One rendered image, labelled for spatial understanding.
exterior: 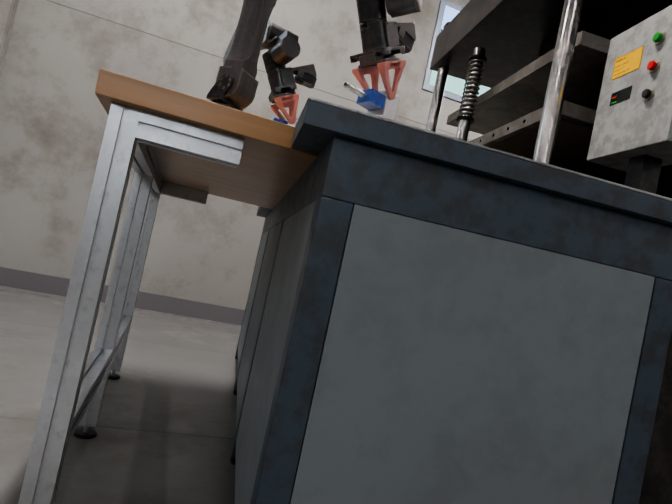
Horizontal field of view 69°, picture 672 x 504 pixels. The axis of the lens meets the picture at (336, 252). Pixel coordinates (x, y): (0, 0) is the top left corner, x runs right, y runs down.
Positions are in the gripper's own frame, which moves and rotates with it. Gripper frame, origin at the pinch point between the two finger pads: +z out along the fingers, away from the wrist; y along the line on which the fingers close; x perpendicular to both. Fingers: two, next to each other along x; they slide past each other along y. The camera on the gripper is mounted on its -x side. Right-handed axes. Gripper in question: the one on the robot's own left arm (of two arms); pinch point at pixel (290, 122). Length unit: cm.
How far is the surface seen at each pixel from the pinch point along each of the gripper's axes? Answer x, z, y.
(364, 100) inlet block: -5.9, 5.9, -42.5
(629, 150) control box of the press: -86, 32, -28
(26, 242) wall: 139, 1, 236
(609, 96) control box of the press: -96, 15, -16
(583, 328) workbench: -20, 54, -74
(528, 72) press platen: -108, -5, 31
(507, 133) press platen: -93, 16, 32
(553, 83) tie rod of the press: -88, 6, -3
